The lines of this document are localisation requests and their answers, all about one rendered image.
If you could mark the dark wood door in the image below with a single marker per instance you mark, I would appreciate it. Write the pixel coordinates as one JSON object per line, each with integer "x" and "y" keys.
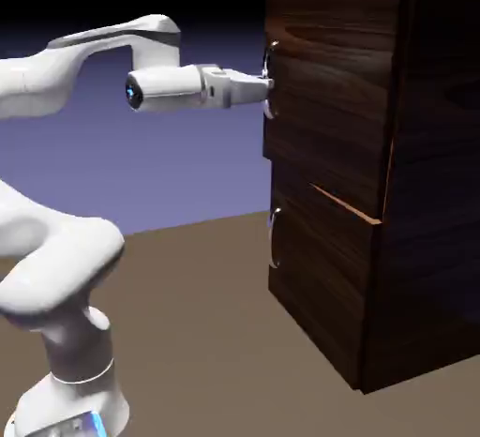
{"x": 322, "y": 275}
{"x": 330, "y": 99}

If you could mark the dark wood cabinet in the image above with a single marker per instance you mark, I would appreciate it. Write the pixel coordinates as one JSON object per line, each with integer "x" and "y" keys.
{"x": 412, "y": 182}

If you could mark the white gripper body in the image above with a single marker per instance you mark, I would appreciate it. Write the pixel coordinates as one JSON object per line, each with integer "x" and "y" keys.
{"x": 247, "y": 89}

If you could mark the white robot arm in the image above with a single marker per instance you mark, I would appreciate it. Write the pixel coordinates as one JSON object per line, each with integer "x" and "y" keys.
{"x": 56, "y": 257}

